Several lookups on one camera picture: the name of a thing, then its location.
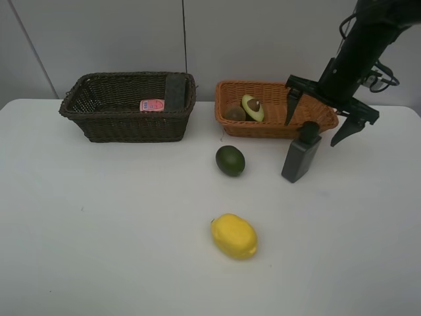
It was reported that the dark brown wicker basket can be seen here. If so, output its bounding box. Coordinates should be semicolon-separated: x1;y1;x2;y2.
59;72;196;143

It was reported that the brown kiwi fruit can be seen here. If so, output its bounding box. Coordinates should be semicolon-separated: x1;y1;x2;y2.
223;106;246;121

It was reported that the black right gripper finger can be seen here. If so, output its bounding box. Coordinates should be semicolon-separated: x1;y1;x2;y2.
330;116;366;147
284;88;303;126

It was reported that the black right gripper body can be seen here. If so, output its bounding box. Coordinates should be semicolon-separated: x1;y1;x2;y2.
285;74;380;124

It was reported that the black whiteboard eraser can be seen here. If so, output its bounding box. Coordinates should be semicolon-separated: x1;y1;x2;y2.
164;73;186;112

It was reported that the pink bottle white cap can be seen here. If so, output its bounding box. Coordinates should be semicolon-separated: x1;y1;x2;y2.
139;99;164;112

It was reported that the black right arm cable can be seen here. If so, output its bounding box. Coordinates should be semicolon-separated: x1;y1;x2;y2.
338;9;401;93

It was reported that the orange wicker basket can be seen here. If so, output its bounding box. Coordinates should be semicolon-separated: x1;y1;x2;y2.
215;80;339;139

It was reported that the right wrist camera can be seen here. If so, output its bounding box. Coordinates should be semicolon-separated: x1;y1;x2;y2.
361;68;385;93

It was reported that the halved avocado with pit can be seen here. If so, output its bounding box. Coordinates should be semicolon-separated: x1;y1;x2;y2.
241;95;264;122

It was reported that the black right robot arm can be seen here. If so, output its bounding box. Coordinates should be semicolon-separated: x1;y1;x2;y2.
285;1;420;146

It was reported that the dark green whole avocado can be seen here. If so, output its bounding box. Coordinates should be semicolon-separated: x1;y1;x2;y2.
215;145;245;177

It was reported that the yellow lemon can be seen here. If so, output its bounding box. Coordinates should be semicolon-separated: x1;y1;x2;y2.
210;213;258;260

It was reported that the dark grey pump bottle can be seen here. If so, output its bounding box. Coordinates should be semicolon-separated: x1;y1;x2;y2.
282;121;322;183

